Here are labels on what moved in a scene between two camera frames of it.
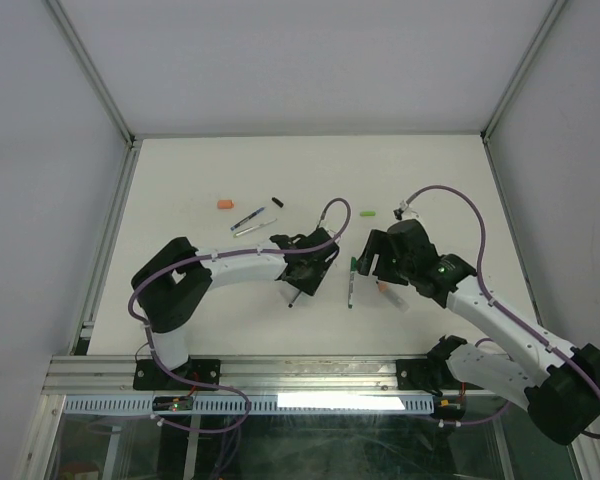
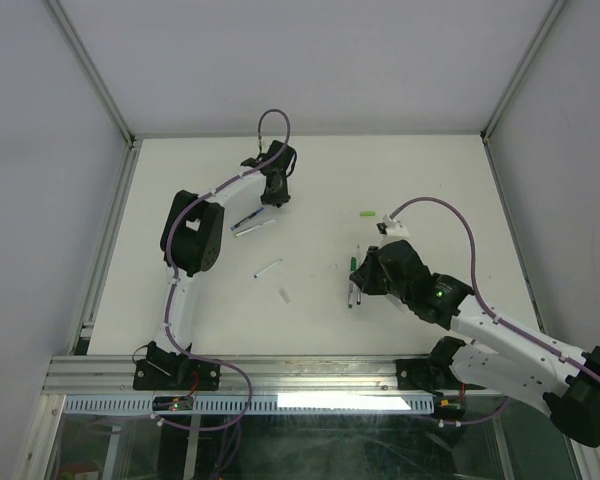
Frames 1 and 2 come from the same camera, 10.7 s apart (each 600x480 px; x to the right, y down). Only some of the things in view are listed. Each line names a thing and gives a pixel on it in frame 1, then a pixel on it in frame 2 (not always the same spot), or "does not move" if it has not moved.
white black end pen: (293, 300) to (359, 262)
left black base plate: (148, 377) does not move
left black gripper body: (309, 283) to (278, 198)
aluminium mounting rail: (312, 375) does not move
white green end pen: (353, 268) does not move
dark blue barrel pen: (247, 218) does not move
